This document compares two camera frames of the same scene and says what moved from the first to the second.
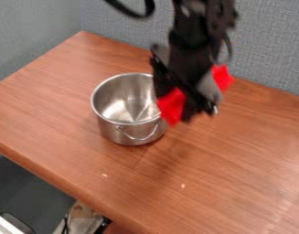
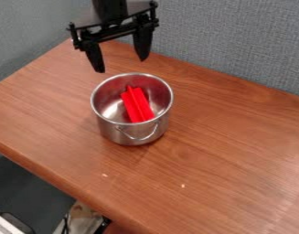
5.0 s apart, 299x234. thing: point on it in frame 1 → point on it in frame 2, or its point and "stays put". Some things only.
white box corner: [6, 224] stays put
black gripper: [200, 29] → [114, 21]
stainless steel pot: [125, 108] stays put
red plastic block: [171, 103] → [137, 109]
